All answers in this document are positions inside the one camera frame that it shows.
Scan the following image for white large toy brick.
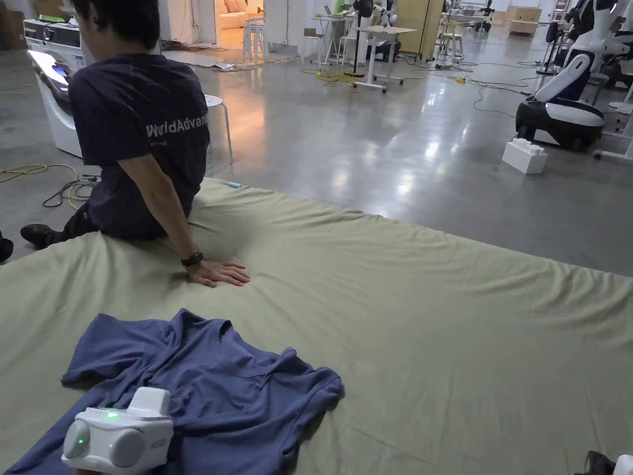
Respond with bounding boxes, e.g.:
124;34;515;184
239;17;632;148
501;138;549;175

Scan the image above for beige sofa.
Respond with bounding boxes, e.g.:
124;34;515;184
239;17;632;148
219;0;266;32

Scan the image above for white table with laptop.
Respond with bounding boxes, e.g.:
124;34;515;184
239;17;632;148
310;4;358;67

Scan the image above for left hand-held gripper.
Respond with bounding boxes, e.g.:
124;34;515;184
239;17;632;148
61;387;174;469

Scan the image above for white washing machine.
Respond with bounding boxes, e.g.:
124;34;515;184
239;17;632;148
23;16;86;159

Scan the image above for yellow floor cable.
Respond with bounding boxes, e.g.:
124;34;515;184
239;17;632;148
0;163;81;208

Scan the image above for wooden top desk white legs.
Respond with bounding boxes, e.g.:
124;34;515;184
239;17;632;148
353;24;419;95

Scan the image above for black floor cable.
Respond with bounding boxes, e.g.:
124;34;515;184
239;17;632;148
42;174;102;208

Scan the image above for white and black robot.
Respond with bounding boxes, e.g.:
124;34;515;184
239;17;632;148
514;0;620;152

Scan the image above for black standing fan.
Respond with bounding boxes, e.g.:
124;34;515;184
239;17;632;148
343;0;378;84

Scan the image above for dark blue shirt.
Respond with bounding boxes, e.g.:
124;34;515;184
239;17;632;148
4;307;346;475

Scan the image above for stack of white stools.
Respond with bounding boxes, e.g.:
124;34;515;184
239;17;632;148
242;16;271;66

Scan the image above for bed with pale green sheet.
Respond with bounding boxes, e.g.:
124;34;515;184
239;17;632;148
0;177;633;475

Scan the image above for wooden cabinet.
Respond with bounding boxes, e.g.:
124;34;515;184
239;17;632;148
507;5;543;36

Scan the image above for white round stool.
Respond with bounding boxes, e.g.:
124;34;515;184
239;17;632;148
203;93;234;166

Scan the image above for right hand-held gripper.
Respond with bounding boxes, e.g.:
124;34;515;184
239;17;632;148
585;450;633;475

